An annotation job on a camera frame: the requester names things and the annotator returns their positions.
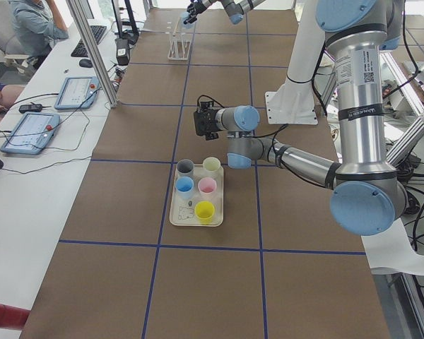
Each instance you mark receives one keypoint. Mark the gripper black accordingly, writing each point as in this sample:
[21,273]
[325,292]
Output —
[210,121]
[195,7]

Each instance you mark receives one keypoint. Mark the light blue cup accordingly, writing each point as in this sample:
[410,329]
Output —
[187,20]
[184,187]

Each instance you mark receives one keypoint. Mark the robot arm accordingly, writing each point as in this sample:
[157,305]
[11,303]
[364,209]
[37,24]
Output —
[235,11]
[366,196]

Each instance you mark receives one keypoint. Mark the pale green cup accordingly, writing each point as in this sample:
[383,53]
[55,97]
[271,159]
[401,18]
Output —
[212,167]

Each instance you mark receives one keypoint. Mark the grey cup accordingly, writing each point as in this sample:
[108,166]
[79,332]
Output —
[185,168]

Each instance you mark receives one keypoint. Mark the pink cup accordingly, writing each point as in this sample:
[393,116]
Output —
[207,187]

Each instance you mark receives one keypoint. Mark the yellow cup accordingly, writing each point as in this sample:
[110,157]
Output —
[204,212]

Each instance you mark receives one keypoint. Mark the black monitor stand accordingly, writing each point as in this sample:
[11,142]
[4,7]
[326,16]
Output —
[126,29]

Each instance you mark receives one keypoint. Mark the cream serving tray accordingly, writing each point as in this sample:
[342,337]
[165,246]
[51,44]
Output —
[182,210]

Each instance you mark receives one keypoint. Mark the grey labelled box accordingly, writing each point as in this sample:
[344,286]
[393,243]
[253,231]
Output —
[122,51]

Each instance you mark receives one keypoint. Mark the black computer mouse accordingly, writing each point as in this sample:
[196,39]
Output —
[85,63]

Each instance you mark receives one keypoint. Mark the far blue teach pendant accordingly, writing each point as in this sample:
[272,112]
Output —
[77,92]

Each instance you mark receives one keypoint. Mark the blue teach pendant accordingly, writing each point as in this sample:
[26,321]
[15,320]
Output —
[31,134]
[77,92]

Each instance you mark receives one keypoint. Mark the person in blue shirt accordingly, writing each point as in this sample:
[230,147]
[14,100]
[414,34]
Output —
[38,25]

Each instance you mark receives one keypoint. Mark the black handheld device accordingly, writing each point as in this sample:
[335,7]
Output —
[30,108]

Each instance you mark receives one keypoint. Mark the near blue teach pendant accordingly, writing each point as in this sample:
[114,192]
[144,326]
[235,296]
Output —
[31,134]

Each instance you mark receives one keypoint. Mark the grey office chair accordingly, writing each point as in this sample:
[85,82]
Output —
[14,55]

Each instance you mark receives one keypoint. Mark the red cylinder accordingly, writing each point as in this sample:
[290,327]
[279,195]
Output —
[13,318]

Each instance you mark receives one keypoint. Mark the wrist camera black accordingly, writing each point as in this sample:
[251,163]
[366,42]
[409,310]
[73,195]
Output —
[204,105]

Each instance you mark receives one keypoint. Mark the white wire cup rack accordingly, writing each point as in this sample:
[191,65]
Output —
[179,44]

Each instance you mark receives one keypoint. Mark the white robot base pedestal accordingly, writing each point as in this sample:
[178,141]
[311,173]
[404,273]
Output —
[293,102]

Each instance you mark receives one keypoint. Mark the aluminium frame post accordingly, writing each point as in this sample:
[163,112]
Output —
[86,34]

